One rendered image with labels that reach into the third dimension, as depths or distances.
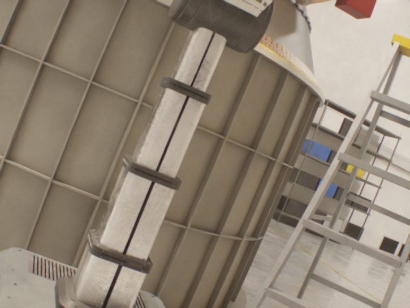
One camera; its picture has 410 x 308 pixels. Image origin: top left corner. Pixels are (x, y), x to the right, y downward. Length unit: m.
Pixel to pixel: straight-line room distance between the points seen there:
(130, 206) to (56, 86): 0.90
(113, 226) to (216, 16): 0.53
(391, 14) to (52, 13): 7.93
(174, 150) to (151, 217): 0.16
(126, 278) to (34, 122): 0.94
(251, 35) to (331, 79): 7.69
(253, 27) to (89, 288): 0.71
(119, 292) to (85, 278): 0.09
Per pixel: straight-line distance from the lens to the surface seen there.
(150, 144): 1.32
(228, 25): 1.33
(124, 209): 1.32
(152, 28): 2.13
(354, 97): 9.26
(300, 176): 8.38
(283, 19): 2.56
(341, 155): 2.41
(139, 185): 1.32
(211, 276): 2.59
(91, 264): 1.35
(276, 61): 2.34
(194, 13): 1.32
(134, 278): 1.37
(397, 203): 10.07
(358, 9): 2.86
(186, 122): 1.33
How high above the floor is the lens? 0.77
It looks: 2 degrees down
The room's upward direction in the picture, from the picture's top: 23 degrees clockwise
